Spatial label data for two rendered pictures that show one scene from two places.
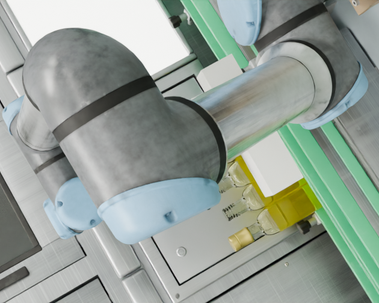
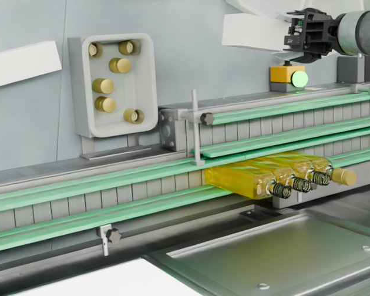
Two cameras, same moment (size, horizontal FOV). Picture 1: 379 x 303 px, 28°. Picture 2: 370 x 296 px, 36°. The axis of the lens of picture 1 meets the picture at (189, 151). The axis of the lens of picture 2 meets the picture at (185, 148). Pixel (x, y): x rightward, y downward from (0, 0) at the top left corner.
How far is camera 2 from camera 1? 172 cm
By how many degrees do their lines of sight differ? 77
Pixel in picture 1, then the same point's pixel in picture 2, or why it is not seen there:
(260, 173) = not seen: hidden behind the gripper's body
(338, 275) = (336, 210)
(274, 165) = not seen: hidden behind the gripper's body
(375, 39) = (177, 79)
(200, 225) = (332, 242)
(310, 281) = (349, 218)
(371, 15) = (164, 64)
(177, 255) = not seen: outside the picture
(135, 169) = not seen: outside the picture
